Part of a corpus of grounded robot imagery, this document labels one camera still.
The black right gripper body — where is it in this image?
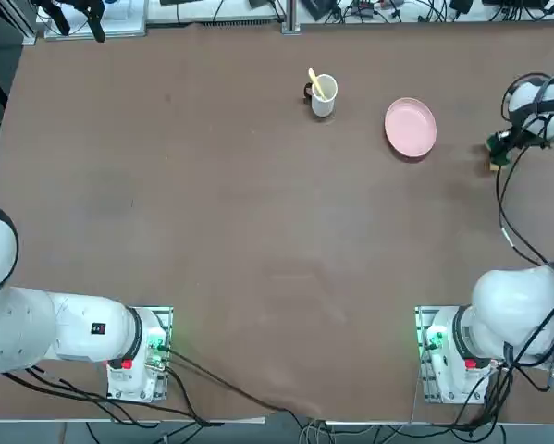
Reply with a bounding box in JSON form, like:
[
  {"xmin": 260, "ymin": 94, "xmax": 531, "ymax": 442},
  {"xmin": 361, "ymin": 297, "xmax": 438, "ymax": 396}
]
[{"xmin": 497, "ymin": 117, "xmax": 539, "ymax": 152}]

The green and yellow sponge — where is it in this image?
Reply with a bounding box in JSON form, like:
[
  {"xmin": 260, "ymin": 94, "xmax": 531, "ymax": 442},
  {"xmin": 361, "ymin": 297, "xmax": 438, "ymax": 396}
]
[{"xmin": 486, "ymin": 131, "xmax": 512, "ymax": 173}]

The pink plate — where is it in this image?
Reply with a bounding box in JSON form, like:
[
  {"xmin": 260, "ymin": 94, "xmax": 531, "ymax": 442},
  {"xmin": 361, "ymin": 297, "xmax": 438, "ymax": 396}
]
[{"xmin": 384, "ymin": 96, "xmax": 438, "ymax": 159}]

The power strip with red switches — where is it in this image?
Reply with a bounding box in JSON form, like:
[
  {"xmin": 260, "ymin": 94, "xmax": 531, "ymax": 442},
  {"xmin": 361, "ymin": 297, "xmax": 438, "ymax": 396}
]
[{"xmin": 348, "ymin": 0, "xmax": 405, "ymax": 15}]

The yellow spoon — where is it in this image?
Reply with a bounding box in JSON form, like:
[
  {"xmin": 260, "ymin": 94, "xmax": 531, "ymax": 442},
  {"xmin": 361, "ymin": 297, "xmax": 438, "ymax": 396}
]
[{"xmin": 307, "ymin": 68, "xmax": 329, "ymax": 101}]

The dark grey adapter box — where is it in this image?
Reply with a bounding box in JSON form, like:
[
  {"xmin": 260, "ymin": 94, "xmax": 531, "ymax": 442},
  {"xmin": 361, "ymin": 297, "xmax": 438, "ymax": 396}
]
[{"xmin": 302, "ymin": 0, "xmax": 343, "ymax": 20}]

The white board tray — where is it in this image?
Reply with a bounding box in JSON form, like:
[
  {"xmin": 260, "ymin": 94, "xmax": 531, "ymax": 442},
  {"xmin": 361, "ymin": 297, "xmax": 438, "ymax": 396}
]
[{"xmin": 43, "ymin": 0, "xmax": 147, "ymax": 39}]

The black stand bar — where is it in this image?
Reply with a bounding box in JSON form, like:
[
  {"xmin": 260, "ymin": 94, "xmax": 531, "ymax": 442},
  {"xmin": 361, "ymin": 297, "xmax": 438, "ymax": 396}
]
[
  {"xmin": 34, "ymin": 0, "xmax": 72, "ymax": 37},
  {"xmin": 70, "ymin": 0, "xmax": 107, "ymax": 45}
]

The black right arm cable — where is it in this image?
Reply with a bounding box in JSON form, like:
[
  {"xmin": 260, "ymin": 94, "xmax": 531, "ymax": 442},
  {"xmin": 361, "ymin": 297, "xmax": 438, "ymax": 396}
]
[{"xmin": 495, "ymin": 72, "xmax": 554, "ymax": 268}]

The white mug with black handle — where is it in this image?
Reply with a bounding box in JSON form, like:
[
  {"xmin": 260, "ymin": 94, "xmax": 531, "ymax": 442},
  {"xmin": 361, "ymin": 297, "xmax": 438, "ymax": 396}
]
[{"xmin": 302, "ymin": 72, "xmax": 340, "ymax": 118}]

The aluminium camera post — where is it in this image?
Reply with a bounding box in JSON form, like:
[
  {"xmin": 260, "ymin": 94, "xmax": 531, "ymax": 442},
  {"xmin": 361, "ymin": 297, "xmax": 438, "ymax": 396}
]
[{"xmin": 281, "ymin": 0, "xmax": 302, "ymax": 35}]

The black cable across table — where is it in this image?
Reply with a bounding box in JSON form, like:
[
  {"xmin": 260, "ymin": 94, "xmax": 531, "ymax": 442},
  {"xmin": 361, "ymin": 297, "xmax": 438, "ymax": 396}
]
[{"xmin": 167, "ymin": 349, "xmax": 319, "ymax": 420}]

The aluminium frame profile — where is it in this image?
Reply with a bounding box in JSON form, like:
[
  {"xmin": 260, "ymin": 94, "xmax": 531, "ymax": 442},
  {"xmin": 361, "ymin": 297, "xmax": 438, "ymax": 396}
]
[{"xmin": 20, "ymin": 0, "xmax": 38, "ymax": 46}]

